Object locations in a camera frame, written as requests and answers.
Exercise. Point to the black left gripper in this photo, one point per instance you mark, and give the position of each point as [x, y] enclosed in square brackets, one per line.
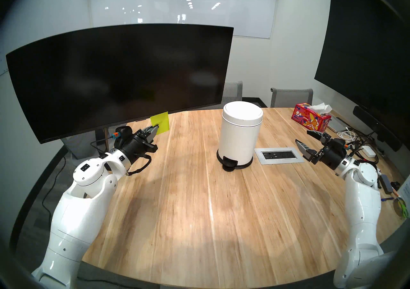
[134, 147]

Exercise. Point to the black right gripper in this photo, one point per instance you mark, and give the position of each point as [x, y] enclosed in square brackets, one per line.
[333, 154]

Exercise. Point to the yellow sticky note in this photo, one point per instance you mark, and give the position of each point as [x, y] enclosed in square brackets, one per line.
[161, 120]

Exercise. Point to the white pedal trash can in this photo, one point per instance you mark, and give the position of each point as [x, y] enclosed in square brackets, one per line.
[238, 134]

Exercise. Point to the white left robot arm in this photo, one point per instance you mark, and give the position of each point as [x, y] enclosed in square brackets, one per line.
[73, 214]

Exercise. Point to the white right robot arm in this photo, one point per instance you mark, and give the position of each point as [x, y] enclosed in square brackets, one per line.
[362, 211]

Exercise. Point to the curved black monitor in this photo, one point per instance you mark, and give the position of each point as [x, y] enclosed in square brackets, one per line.
[121, 77]

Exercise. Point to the red patterned tissue box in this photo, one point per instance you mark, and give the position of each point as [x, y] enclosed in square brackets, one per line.
[309, 120]

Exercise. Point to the silver laptop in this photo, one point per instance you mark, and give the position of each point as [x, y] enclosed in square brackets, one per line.
[339, 124]

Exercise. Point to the white table power outlet box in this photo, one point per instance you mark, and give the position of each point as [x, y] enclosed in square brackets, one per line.
[272, 155]

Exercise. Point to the grey mesh office chair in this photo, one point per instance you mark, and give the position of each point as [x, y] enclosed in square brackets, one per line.
[291, 98]
[232, 91]

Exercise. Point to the white power adapter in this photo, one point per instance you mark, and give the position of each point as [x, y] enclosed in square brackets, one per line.
[368, 151]

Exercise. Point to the black video sound bar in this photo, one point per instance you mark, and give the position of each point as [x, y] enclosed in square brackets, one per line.
[374, 126]

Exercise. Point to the grey adapter hub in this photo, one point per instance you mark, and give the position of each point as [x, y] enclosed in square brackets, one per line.
[386, 184]

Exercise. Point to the small black adapter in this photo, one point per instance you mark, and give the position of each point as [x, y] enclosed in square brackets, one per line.
[396, 185]

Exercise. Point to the blue pen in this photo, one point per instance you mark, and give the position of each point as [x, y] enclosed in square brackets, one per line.
[387, 199]

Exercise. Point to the white paper sheet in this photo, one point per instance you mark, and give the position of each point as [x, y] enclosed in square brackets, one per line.
[406, 190]

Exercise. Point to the tape roll with green scissors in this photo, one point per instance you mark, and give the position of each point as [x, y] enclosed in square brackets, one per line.
[402, 208]

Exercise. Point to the glass whiteboard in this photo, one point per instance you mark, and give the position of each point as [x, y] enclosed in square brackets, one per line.
[179, 0]

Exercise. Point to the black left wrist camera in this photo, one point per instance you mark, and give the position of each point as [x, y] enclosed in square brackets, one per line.
[123, 131]

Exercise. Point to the large black wall display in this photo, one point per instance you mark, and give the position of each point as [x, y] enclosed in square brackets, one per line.
[365, 51]

